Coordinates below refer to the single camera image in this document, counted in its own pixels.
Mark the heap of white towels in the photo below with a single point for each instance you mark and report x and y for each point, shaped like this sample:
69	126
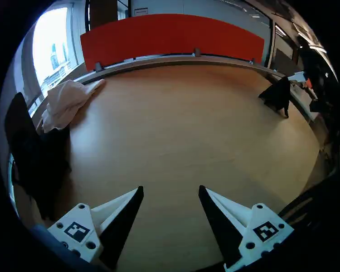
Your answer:
66	103

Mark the black towel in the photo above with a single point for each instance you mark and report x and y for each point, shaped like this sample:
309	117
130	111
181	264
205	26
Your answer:
277	96

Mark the red desk screen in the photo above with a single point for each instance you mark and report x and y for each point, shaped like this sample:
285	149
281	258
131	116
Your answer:
170	39

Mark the heap of black towels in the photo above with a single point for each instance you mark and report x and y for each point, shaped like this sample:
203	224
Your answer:
36	158

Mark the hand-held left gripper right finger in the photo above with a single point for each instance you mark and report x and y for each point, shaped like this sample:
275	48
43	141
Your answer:
238	215

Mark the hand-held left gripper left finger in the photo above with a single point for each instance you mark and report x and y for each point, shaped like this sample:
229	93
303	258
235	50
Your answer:
100	218

